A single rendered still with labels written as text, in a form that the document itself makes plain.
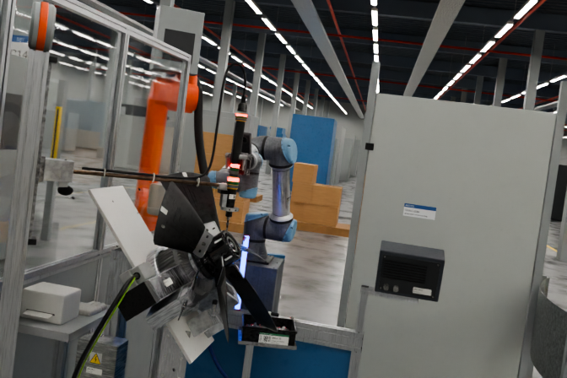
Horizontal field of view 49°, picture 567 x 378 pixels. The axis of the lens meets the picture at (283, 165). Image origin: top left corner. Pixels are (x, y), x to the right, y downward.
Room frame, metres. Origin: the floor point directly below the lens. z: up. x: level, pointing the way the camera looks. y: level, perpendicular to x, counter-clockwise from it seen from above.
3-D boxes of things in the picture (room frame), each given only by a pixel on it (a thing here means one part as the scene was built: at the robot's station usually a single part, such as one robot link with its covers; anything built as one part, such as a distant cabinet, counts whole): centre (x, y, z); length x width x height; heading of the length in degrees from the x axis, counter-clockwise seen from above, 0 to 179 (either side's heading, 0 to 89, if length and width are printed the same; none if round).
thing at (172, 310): (1.98, 0.31, 1.03); 0.15 x 0.10 x 0.14; 80
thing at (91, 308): (2.38, 0.67, 0.87); 0.15 x 0.09 x 0.02; 164
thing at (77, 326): (2.30, 0.74, 0.85); 0.36 x 0.24 x 0.03; 170
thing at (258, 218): (3.10, 0.09, 1.18); 0.13 x 0.12 x 0.14; 73
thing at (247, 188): (2.58, 0.15, 1.41); 0.11 x 0.08 x 0.11; 73
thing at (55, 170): (2.05, 0.75, 1.42); 0.10 x 0.07 x 0.08; 115
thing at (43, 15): (2.01, 0.83, 1.88); 0.17 x 0.15 x 0.16; 170
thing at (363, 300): (2.57, -0.41, 0.96); 0.03 x 0.03 x 0.20; 80
